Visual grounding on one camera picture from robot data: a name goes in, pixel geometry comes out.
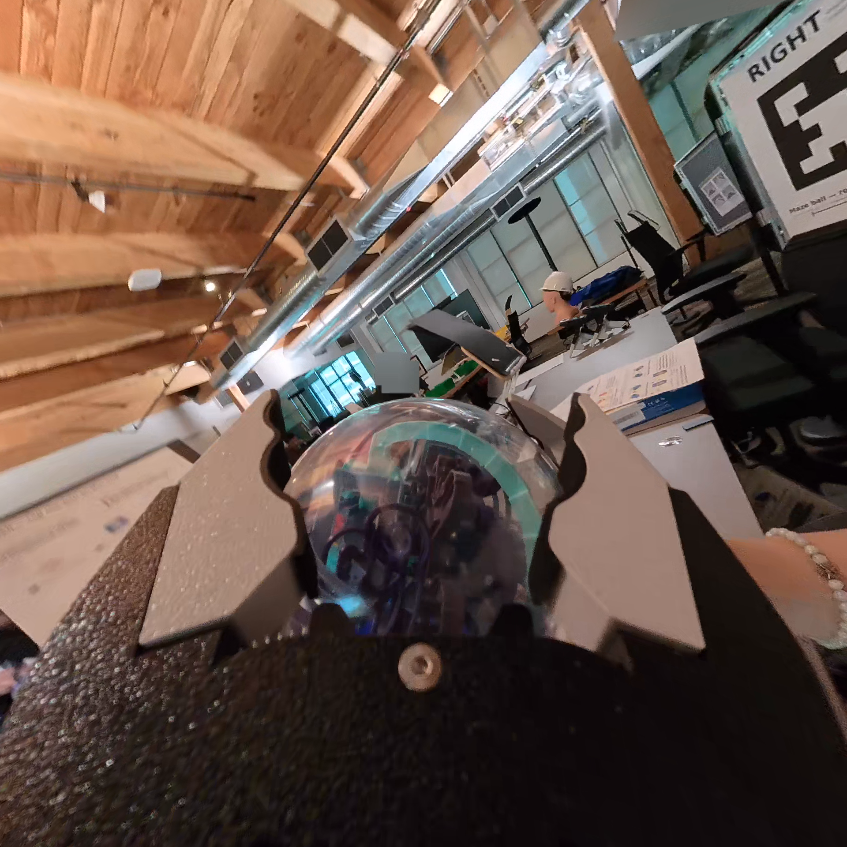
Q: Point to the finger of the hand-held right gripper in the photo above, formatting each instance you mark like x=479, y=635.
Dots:
x=539, y=423

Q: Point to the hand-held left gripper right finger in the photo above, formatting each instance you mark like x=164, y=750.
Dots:
x=622, y=549

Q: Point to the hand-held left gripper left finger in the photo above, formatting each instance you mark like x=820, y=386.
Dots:
x=225, y=549

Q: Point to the clear plastic maze ball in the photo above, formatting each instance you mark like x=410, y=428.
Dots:
x=423, y=529

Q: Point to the person's right forearm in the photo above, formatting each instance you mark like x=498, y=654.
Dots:
x=774, y=576

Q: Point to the green plastic bin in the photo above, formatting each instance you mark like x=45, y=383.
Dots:
x=456, y=378

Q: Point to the dark grey board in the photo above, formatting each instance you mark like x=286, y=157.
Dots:
x=470, y=341

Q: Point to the mannequin torso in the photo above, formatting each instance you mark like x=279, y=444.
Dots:
x=566, y=308

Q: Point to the folded printed leaflet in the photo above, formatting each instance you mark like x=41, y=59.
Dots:
x=648, y=374

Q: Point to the blue labelled cardboard box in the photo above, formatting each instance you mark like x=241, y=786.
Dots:
x=662, y=407

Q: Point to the large black monitor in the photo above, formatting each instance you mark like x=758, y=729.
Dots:
x=466, y=311

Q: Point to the white hard hat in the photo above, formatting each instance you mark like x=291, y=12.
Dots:
x=558, y=281

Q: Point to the blue bag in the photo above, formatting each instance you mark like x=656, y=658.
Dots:
x=609, y=284

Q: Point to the black office chair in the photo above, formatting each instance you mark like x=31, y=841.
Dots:
x=705, y=294
x=655, y=255
x=774, y=384

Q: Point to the black floor lamp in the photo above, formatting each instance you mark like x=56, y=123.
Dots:
x=526, y=212

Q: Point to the white ceiling device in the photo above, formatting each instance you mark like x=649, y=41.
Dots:
x=145, y=279

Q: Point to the small grey framed sign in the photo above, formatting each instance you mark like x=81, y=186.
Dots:
x=714, y=188

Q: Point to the black framed marker sign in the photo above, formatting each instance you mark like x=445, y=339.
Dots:
x=794, y=112

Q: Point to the silver spiral air duct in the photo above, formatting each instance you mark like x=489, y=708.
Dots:
x=284, y=317

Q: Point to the duct vent grille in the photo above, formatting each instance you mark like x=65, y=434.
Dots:
x=327, y=245

